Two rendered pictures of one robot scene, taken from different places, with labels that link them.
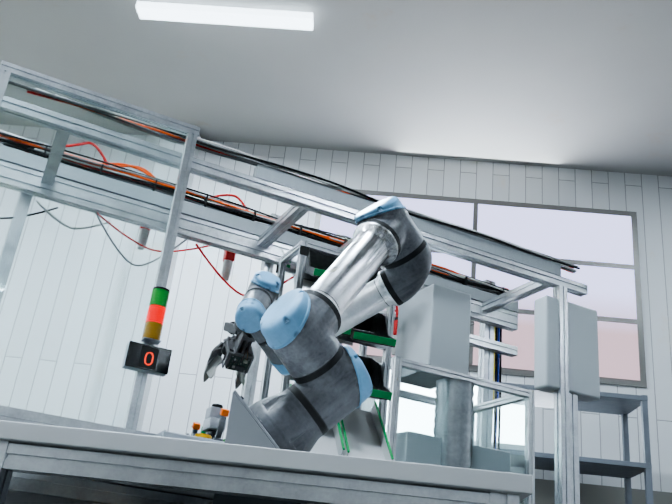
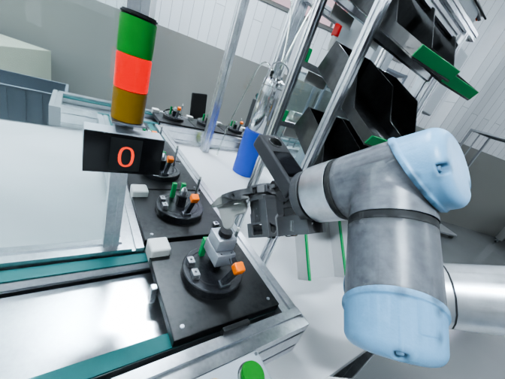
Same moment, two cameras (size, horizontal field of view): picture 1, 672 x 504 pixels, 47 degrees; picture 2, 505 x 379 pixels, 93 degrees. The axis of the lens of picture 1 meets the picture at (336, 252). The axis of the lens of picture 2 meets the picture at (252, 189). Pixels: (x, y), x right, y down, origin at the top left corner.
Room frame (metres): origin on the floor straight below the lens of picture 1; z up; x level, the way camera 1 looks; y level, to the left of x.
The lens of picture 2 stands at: (1.68, 0.37, 1.39)
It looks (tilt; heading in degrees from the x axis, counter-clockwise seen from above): 24 degrees down; 343
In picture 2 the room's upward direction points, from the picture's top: 21 degrees clockwise
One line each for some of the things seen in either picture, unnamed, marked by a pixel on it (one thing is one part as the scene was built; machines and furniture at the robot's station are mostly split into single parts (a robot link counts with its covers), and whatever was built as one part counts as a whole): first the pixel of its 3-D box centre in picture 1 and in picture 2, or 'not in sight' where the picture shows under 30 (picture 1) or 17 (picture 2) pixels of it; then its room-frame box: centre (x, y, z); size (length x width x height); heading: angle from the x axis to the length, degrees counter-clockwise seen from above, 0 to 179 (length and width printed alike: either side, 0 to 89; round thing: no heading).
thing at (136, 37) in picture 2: (159, 299); (137, 37); (2.12, 0.49, 1.39); 0.05 x 0.05 x 0.05
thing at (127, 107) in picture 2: (152, 332); (128, 104); (2.12, 0.49, 1.29); 0.05 x 0.05 x 0.05
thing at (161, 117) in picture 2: not in sight; (174, 112); (3.43, 0.55, 1.01); 0.24 x 0.24 x 0.13; 24
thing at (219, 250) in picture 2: (214, 418); (219, 240); (2.10, 0.27, 1.06); 0.08 x 0.04 x 0.07; 24
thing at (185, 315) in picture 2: not in sight; (210, 276); (2.09, 0.27, 0.96); 0.24 x 0.24 x 0.02; 24
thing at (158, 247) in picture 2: not in sight; (158, 250); (2.14, 0.40, 0.97); 0.05 x 0.05 x 0.04; 24
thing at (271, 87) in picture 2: not in sight; (270, 98); (3.07, 0.04, 1.32); 0.14 x 0.14 x 0.38
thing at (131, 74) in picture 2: (155, 315); (132, 72); (2.12, 0.49, 1.34); 0.05 x 0.05 x 0.05
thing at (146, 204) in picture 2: not in sight; (182, 198); (2.33, 0.37, 1.01); 0.24 x 0.24 x 0.13; 24
